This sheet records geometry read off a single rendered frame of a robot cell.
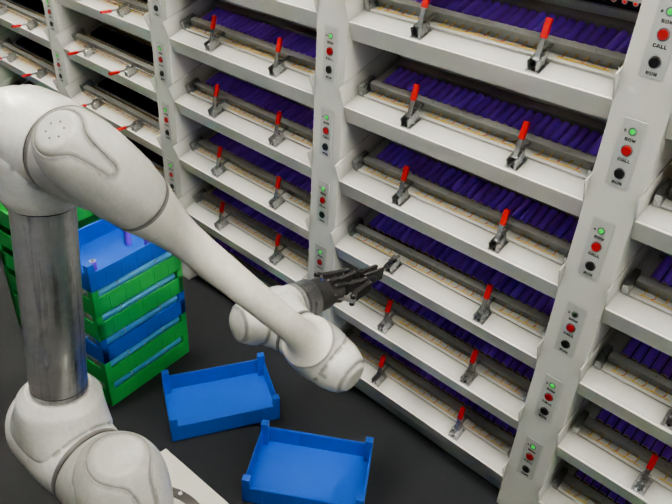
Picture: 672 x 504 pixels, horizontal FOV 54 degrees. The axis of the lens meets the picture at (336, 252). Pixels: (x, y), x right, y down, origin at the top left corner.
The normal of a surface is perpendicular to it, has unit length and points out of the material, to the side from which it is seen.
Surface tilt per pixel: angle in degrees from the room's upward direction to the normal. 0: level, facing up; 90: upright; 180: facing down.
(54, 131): 38
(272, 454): 0
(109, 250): 0
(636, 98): 90
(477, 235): 21
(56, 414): 47
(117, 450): 6
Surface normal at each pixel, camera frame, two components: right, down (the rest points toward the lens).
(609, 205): -0.69, 0.37
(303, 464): 0.05, -0.84
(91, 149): 0.69, 0.08
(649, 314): -0.19, -0.65
